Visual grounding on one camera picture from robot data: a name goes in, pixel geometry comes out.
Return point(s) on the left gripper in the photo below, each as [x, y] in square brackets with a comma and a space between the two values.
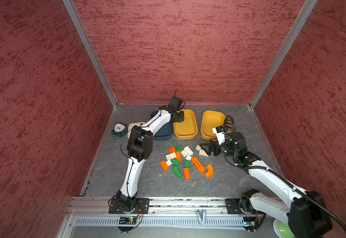
[181, 119]

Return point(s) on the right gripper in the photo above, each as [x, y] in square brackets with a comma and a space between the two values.
[209, 148]

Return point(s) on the cream 2x4 lego plate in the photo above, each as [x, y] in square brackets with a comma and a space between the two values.
[203, 153]

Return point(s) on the cream lego brick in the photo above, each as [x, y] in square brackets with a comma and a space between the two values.
[171, 156]

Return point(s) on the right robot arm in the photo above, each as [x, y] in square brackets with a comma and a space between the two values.
[304, 212]

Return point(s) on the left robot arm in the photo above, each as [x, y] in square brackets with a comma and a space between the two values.
[139, 149]

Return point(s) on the middle yellow container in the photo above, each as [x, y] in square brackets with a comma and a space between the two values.
[187, 129]

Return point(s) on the yellow container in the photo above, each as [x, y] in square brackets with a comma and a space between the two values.
[210, 120]
[187, 129]

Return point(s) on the dark teal container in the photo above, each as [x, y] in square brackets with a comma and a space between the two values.
[165, 132]

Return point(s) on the orange long lego beam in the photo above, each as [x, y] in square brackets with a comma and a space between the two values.
[198, 165]

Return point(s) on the orange curved lego piece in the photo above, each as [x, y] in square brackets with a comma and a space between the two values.
[209, 171]

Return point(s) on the white 2x4 lego brick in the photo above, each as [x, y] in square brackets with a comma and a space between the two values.
[188, 151]

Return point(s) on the white lego block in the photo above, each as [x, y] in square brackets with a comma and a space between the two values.
[184, 153]

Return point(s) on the right yellow container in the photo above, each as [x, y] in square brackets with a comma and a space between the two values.
[210, 120]

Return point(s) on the orange upright lego brick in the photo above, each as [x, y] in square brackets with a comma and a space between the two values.
[178, 155]

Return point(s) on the orange 2x4 lego bottom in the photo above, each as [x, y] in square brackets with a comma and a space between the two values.
[187, 173]

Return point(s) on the green long lego brick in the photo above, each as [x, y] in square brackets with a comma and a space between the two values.
[177, 172]

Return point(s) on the small white lego brick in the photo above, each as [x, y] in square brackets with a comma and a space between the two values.
[168, 162]

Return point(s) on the beige calculator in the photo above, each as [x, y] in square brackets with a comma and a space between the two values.
[131, 125]

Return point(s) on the small teal alarm clock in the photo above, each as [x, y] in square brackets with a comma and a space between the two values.
[119, 130]

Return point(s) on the green push button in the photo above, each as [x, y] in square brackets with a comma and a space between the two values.
[281, 230]

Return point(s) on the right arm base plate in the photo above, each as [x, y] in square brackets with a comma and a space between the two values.
[238, 206]

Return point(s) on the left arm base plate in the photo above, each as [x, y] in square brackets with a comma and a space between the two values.
[136, 206]

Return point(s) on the aluminium front rail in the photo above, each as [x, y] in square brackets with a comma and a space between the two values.
[158, 206]

